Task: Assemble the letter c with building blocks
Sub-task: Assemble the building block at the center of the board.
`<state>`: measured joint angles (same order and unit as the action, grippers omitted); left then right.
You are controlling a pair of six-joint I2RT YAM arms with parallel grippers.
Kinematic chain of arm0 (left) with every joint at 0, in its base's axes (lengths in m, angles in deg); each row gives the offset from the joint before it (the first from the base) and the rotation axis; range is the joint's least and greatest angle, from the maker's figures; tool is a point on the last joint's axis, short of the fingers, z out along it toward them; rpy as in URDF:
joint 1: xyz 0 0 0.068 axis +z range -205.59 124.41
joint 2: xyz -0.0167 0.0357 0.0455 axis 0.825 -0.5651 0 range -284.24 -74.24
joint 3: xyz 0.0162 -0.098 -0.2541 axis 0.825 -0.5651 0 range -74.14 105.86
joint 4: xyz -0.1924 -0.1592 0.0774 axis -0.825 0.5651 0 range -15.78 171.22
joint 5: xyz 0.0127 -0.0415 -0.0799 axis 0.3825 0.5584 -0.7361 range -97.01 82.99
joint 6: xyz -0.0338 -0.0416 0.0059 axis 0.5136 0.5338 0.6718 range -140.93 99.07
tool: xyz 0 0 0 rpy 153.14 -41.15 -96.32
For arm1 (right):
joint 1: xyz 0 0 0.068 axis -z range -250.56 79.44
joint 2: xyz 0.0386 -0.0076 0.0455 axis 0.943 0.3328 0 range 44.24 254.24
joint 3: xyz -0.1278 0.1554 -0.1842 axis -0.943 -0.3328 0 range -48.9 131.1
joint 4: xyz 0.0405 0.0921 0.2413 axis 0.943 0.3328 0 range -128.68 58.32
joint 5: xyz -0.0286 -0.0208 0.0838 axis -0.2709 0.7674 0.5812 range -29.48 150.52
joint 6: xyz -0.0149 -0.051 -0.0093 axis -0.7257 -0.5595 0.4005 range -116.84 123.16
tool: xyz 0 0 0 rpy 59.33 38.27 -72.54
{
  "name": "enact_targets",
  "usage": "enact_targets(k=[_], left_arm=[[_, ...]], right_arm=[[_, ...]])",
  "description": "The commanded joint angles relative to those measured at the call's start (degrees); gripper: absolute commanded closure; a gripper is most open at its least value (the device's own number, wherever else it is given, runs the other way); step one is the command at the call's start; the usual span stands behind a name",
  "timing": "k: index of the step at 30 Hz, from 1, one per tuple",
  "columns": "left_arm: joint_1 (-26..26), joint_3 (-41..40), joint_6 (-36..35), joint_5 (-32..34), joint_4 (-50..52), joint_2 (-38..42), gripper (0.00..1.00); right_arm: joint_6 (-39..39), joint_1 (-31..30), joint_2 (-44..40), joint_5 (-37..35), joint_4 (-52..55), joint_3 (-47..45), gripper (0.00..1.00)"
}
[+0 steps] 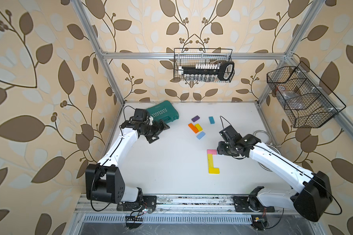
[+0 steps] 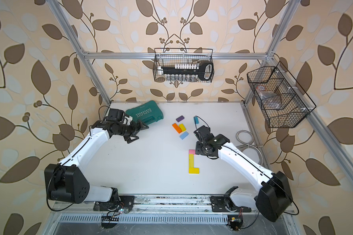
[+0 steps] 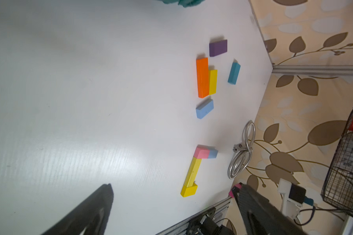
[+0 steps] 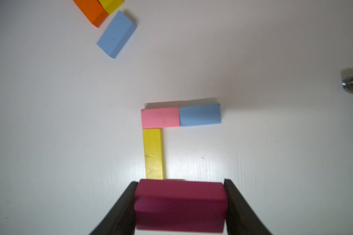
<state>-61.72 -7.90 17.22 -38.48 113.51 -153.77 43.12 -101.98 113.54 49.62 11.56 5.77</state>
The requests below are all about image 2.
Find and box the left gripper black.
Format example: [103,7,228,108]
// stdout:
[115,118,149,142]

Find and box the long yellow-green block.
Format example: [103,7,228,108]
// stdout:
[188,154,194,168]

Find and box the light blue block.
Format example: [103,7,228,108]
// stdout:
[179,131,189,140]

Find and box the yellow block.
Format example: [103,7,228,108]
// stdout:
[188,167,200,174]
[179,123,186,132]

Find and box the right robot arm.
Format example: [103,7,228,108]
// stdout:
[194,125,293,222]

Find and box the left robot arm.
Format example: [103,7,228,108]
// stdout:
[44,109,149,204]

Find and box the green plastic tool case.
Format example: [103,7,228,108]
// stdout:
[126,100,164,125]

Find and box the yellow block beside orange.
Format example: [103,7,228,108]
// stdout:
[179,123,186,132]

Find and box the orange long block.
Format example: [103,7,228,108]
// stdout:
[172,123,182,134]

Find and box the purple block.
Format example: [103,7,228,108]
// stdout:
[176,116,184,122]

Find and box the plastic bag in basket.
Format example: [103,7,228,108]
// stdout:
[256,85,282,110]

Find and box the black tool in basket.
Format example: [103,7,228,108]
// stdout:
[154,61,214,82]

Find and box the metal flexible hose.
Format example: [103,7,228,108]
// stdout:
[235,130,264,166]

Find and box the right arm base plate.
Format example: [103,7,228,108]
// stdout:
[209,195,252,213]

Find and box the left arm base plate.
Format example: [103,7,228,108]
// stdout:
[93,195,135,213]

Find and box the back wire basket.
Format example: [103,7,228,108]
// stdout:
[153,47,214,83]

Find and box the wire basket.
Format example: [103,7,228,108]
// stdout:
[247,62,316,128]
[153,47,214,83]

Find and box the right wire basket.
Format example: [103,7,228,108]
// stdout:
[247,62,316,128]

